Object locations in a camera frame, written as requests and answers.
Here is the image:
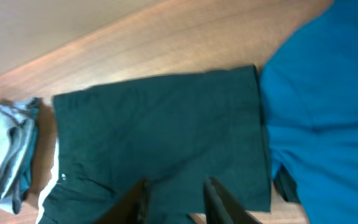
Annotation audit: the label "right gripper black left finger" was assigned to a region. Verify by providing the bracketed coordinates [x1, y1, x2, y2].
[94, 179, 149, 224]

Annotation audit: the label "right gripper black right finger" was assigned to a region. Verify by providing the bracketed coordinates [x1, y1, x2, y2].
[203, 177, 260, 224]

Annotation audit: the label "folded light blue jeans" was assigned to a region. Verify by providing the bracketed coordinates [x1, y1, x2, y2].
[19, 98, 41, 201]

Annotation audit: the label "dark green shorts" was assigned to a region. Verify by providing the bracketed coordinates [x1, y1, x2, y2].
[40, 66, 271, 223]

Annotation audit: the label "blue polo shirt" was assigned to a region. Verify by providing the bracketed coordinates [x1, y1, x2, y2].
[260, 0, 358, 223]

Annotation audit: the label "folded grey shorts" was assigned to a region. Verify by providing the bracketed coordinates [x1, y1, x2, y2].
[0, 98, 34, 215]

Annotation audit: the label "black garment under blue shirt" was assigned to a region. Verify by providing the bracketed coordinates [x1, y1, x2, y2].
[273, 166, 300, 203]

